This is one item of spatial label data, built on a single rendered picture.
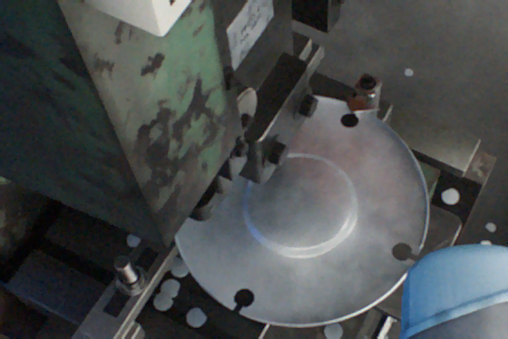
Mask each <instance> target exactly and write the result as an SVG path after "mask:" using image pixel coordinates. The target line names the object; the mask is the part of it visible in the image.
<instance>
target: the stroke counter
mask: <svg viewBox="0 0 508 339"><path fill-rule="evenodd" d="M190 1H191V0H84V2H85V3H86V4H87V5H89V6H90V7H92V8H95V9H97V10H99V11H103V12H105V13H106V14H108V15H112V16H114V17H117V18H119V19H121V20H123V21H126V22H128V24H132V25H134V26H136V27H138V28H141V29H142V30H144V31H148V32H150V33H152V34H156V35H158V36H163V35H164V34H166V32H167V31H168V30H169V28H171V27H172V26H173V24H174V23H175V22H176V20H177V18H178V17H179V15H180V14H181V13H182V11H183V10H184V9H185V7H186V6H187V5H188V3H189V2H190Z"/></svg>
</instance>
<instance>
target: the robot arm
mask: <svg viewBox="0 0 508 339"><path fill-rule="evenodd" d="M398 339H508V247H501V246H496V245H480V244H472V245H461V246H454V247H446V248H442V249H438V250H436V251H433V252H430V253H428V254H426V255H424V256H423V258H422V259H421V260H419V261H416V262H415V263H414V264H413V265H412V266H411V267H409V269H408V270H407V272H406V274H405V279H404V294H403V296H402V308H401V331H400V335H399V336H398Z"/></svg>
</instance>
